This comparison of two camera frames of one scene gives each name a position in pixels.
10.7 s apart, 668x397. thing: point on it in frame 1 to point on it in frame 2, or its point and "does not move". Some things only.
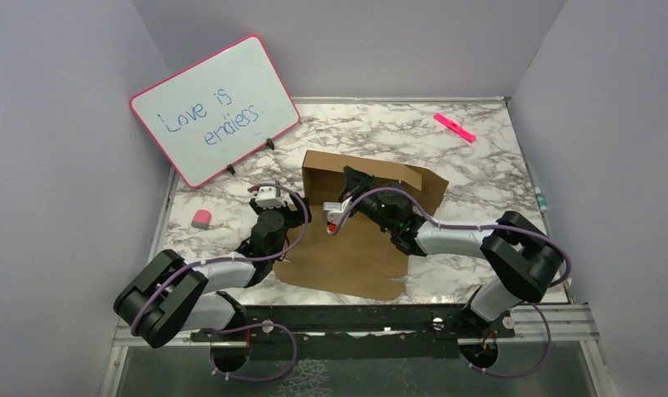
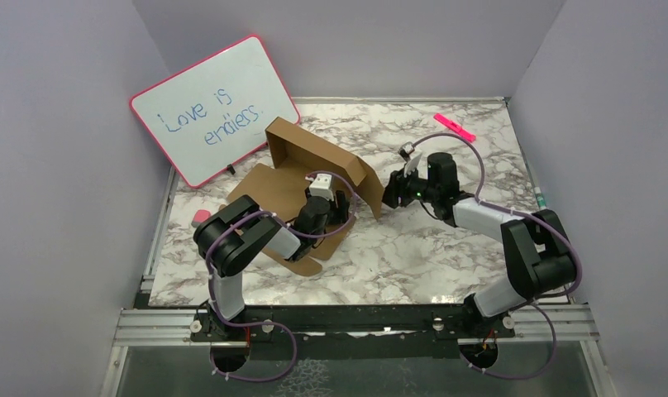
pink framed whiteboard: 218,108 does not move
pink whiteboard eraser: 202,219 does not move
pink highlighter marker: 455,127 does not move
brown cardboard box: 358,259 to 292,156
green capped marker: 541,199 does not move
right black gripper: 355,182 to 396,188
